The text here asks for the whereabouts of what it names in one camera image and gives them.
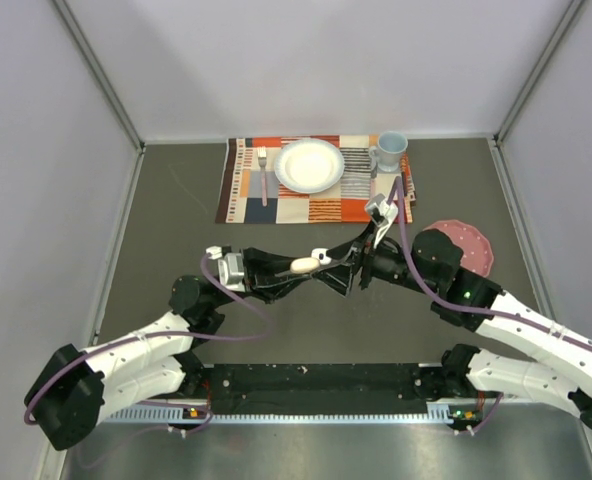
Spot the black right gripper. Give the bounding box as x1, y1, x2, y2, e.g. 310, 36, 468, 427
311, 219, 438, 298

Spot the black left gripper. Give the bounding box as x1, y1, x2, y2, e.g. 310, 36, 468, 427
210, 247, 312, 309

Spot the beige case with black oval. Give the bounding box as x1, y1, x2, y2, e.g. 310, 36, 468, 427
290, 257, 321, 274

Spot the white glossy charging case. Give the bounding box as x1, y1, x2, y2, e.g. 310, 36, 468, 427
311, 248, 332, 265

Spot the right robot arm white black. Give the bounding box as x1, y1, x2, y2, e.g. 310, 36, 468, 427
311, 226, 592, 430

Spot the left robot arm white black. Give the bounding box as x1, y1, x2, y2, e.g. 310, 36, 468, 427
23, 247, 254, 451

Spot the multicoloured patchwork placemat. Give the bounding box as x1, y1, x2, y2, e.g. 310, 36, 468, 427
215, 132, 416, 225

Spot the white plate with blue rim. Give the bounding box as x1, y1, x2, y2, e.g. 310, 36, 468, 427
274, 138, 345, 194

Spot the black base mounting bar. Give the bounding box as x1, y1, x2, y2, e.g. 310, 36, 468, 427
203, 363, 453, 415

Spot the light blue mug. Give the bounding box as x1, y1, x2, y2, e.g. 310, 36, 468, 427
368, 131, 408, 173

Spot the pink dotted plate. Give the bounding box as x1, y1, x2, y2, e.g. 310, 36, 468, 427
426, 219, 494, 277

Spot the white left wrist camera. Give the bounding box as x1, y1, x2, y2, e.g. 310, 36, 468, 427
205, 246, 246, 293

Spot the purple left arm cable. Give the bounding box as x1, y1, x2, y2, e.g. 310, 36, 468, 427
23, 252, 277, 436

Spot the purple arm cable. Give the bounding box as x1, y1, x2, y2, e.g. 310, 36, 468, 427
393, 177, 592, 435
23, 252, 277, 436

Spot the pink handled knife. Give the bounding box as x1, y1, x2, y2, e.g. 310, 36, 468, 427
369, 166, 378, 199

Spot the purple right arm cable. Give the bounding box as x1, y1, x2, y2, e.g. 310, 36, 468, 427
393, 177, 592, 435

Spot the pink handled metal fork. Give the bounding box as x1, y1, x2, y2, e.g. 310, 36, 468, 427
257, 146, 268, 207

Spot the grey slotted cable duct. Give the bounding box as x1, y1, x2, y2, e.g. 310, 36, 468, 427
106, 403, 474, 426

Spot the aluminium frame post left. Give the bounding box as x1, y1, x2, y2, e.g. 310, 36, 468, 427
49, 0, 145, 153

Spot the aluminium frame post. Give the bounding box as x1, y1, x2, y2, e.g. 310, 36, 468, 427
49, 0, 145, 153
493, 0, 587, 148

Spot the aluminium frame post right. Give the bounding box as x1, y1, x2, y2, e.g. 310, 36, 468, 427
493, 0, 587, 148

